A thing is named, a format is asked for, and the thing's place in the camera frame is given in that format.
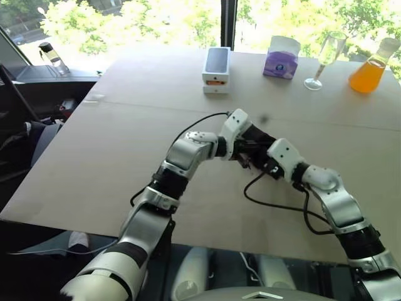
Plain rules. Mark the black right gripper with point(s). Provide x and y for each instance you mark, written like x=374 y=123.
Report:
x=260 y=156

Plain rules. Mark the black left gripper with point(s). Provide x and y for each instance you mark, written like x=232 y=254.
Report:
x=257 y=133

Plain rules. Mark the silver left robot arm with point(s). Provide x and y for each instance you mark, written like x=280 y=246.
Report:
x=185 y=153

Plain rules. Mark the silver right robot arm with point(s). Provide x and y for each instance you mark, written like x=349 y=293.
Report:
x=341 y=207

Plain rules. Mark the small white orange box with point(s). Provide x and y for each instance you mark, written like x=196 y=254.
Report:
x=215 y=88

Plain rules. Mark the white phone box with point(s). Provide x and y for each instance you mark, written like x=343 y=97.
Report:
x=216 y=62

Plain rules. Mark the purple tissue box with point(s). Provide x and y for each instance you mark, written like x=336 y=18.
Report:
x=280 y=61

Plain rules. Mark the pale rounded robot leg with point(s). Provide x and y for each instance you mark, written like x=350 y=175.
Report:
x=191 y=272
x=275 y=271

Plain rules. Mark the clear champagne glass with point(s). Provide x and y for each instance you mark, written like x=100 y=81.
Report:
x=327 y=56

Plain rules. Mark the grey robot torso edge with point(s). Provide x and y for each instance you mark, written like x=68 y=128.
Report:
x=260 y=294

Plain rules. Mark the flask with orange liquid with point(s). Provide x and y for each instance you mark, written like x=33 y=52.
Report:
x=369 y=73

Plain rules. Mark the white shoe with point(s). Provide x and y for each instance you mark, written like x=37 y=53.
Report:
x=78 y=241

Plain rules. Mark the black side desk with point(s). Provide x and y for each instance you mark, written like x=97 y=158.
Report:
x=44 y=91

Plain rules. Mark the clear bottle with black cap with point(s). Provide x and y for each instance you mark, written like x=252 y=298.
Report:
x=54 y=58

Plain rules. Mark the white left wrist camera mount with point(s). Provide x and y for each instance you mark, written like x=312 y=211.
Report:
x=236 y=122

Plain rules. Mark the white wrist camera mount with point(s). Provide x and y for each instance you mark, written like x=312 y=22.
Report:
x=285 y=153
x=236 y=122

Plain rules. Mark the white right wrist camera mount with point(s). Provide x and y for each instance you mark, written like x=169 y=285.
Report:
x=285 y=153

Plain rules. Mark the black window frame post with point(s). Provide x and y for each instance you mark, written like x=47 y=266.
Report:
x=227 y=23

